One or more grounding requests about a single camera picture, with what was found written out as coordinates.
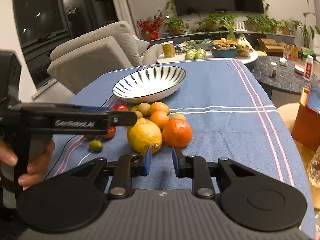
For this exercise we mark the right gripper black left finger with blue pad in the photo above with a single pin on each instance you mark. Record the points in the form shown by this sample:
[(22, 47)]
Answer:
[(115, 177)]

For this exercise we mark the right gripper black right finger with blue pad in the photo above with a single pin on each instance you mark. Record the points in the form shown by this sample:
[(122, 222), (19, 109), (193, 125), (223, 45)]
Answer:
[(225, 171)]

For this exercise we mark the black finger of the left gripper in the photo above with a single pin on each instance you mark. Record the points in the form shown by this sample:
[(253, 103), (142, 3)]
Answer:
[(122, 118)]

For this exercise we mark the red tomato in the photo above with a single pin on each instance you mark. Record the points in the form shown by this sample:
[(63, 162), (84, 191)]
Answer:
[(110, 133), (121, 107)]

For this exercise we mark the large yellow lemon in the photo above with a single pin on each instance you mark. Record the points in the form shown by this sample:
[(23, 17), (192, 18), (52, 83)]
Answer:
[(142, 133)]

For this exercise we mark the small green lime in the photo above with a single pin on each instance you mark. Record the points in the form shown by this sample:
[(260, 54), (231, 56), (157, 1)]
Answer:
[(95, 146)]

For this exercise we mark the large orange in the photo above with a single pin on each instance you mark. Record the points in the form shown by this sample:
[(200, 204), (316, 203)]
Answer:
[(178, 133)]

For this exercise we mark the person's left hand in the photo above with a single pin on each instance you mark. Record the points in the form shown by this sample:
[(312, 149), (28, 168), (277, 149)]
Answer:
[(36, 169)]

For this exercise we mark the tan round longan fruit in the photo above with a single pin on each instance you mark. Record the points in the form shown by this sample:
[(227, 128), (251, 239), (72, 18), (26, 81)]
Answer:
[(144, 108)]

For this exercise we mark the small orange mandarin back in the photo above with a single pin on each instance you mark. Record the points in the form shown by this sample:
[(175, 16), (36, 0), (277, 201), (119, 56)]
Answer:
[(158, 106)]

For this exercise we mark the small orange mandarin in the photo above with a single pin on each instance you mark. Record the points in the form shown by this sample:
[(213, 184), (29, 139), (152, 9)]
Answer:
[(158, 106), (160, 118)]

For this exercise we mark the small orange mandarin front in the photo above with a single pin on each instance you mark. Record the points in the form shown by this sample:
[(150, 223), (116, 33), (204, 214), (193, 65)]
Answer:
[(160, 118)]

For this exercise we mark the white bowl dark leaf pattern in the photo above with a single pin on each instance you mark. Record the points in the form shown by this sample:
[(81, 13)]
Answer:
[(150, 84)]

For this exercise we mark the pale yellow fruit right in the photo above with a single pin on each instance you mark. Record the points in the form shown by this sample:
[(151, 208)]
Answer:
[(178, 116)]

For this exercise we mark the blue striped tablecloth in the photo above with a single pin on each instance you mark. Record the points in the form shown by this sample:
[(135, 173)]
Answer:
[(230, 115)]

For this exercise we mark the beige sofa armchair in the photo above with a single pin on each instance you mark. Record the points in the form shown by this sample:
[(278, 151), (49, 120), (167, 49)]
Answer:
[(78, 62)]

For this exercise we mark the yellow cylindrical can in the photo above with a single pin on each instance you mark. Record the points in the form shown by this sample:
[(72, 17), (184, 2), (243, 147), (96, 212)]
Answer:
[(168, 49)]

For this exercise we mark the red flower plant pot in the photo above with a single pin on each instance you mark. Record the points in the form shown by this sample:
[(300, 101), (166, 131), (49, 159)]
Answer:
[(150, 26)]

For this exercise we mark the green apples on tray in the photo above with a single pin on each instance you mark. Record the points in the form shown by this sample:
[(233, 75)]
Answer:
[(193, 54)]

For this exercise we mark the clear glass pitcher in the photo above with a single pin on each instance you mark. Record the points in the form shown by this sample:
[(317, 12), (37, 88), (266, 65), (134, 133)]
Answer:
[(313, 170)]

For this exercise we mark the orange box stand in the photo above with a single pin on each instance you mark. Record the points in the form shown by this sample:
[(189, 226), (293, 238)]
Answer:
[(306, 126)]

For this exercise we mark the small dark spice jar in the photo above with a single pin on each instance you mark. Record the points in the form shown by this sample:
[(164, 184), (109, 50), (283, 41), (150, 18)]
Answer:
[(273, 70)]

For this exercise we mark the white round coffee table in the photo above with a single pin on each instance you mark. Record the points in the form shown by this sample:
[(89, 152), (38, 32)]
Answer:
[(180, 57)]

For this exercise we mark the teal bowl of longans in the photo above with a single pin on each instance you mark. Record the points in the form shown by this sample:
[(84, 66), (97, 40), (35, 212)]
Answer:
[(223, 50)]

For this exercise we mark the dark marble round table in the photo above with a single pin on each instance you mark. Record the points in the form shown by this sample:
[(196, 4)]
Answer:
[(287, 79)]

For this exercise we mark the smartphone red case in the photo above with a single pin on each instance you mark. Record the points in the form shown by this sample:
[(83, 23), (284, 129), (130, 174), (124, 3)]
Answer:
[(313, 101)]

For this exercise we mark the banana bunch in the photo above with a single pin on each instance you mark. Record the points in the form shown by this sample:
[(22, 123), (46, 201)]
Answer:
[(244, 47)]

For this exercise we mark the cardboard box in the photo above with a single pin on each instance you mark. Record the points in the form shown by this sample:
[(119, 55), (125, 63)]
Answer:
[(271, 47)]

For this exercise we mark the glass vase with plant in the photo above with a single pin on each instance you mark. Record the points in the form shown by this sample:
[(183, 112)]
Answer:
[(228, 22)]

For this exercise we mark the white bottle red label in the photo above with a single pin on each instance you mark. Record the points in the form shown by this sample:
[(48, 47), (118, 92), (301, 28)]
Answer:
[(308, 72)]

